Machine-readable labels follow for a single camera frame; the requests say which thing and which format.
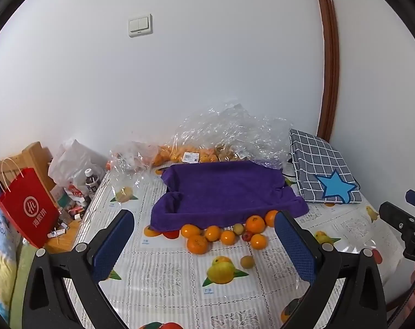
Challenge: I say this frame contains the purple towel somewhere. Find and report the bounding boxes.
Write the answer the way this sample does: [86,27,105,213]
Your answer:
[150,160,310,232]

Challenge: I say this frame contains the pile of bagged oranges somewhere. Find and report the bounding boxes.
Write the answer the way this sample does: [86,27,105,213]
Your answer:
[153,144,233,164]

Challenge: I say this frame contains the wooden side table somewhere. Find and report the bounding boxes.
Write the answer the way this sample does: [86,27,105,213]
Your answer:
[43,178,93,255]

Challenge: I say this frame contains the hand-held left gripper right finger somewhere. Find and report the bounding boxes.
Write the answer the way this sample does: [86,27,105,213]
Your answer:
[274,210,388,329]

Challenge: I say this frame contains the small clear plastic bag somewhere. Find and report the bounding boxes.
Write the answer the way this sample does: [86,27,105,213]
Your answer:
[109,141,160,206]

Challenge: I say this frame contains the dark bottle white cap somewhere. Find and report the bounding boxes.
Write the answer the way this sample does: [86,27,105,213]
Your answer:
[85,169,100,199]

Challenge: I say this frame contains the red paper bag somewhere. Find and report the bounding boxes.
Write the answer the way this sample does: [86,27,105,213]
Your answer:
[0,158,61,249]

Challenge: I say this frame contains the printed plastic tablecloth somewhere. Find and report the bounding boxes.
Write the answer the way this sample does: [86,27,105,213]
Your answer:
[62,164,413,329]

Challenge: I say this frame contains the colourful printed blanket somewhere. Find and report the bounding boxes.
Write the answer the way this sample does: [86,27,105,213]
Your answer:
[0,209,33,323]

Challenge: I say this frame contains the large clear plastic bag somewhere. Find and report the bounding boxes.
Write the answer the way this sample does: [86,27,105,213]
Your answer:
[166,100,293,170]

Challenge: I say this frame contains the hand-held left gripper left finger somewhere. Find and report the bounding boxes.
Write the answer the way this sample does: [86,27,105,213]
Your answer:
[22,209,135,329]

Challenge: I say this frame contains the light wooden frame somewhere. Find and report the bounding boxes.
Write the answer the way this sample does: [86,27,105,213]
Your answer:
[0,141,55,192]

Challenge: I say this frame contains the brown wooden door frame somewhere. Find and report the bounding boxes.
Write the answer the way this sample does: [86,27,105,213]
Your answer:
[311,0,341,143]

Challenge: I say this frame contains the white plastic bag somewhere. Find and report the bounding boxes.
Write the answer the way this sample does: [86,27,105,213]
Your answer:
[48,139,107,192]

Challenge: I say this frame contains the grey checked cushion blue star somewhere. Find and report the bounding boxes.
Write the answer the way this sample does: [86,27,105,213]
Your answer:
[290,128,363,205]

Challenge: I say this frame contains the black cable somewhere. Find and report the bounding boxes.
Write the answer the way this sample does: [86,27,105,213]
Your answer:
[386,276,415,329]

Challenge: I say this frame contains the white wall light switch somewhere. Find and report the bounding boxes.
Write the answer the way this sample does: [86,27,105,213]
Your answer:
[128,14,153,38]

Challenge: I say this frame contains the red white snack packet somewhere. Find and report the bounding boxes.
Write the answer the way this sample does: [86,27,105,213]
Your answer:
[65,183,89,207]

